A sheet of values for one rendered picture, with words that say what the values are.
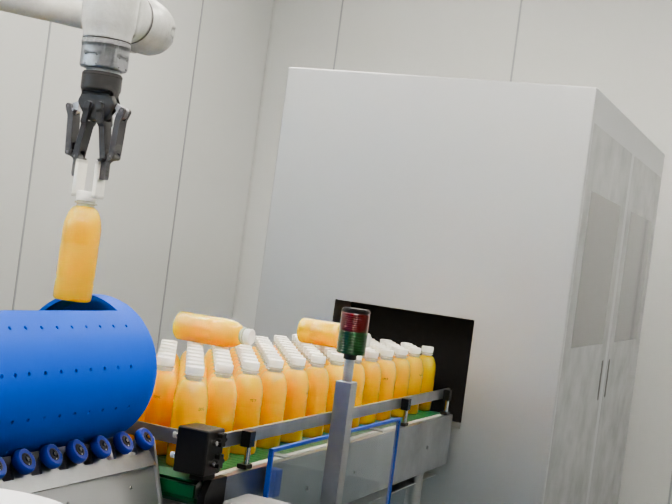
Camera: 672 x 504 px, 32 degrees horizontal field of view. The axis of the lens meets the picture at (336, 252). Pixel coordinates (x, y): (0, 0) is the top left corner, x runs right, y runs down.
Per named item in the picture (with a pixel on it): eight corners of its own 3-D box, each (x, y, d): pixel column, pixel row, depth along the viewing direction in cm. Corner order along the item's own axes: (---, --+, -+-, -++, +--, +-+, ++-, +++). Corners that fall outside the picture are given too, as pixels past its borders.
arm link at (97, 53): (113, 37, 211) (109, 70, 211) (140, 47, 220) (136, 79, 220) (72, 35, 215) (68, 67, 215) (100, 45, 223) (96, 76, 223)
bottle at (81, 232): (73, 301, 212) (88, 200, 213) (44, 295, 216) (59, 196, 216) (98, 302, 219) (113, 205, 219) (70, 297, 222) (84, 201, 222)
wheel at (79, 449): (60, 442, 207) (68, 437, 207) (76, 442, 211) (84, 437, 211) (69, 465, 206) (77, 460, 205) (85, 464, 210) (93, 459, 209)
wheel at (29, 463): (6, 451, 193) (14, 446, 193) (24, 451, 197) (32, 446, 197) (14, 476, 192) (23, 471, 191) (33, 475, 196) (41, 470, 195)
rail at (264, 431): (206, 450, 232) (208, 435, 232) (446, 396, 380) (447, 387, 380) (210, 450, 232) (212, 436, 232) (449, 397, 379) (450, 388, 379)
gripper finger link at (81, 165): (79, 158, 217) (75, 158, 217) (73, 195, 217) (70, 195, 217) (88, 160, 220) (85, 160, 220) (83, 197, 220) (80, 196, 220)
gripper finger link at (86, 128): (91, 101, 216) (85, 99, 216) (73, 159, 217) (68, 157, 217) (103, 105, 219) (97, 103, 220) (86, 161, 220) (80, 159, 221)
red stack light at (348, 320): (334, 328, 252) (336, 311, 252) (345, 328, 258) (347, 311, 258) (361, 333, 249) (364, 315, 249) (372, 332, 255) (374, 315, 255)
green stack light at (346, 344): (331, 351, 252) (334, 329, 252) (342, 350, 258) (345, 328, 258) (358, 356, 249) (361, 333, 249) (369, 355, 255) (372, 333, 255)
